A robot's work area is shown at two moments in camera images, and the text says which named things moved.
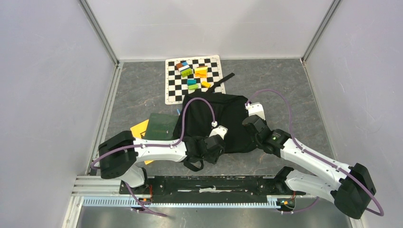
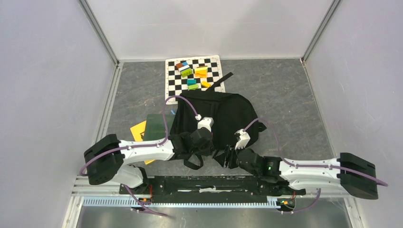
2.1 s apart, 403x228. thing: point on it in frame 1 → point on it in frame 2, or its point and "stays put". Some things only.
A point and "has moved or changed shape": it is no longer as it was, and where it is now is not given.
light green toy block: [193, 87] stays put
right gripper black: [263, 121] → [231, 152]
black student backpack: [217, 115] has moved or changed shape
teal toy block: [191, 81] stays put
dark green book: [160, 126] stays put
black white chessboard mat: [184, 75] stays put
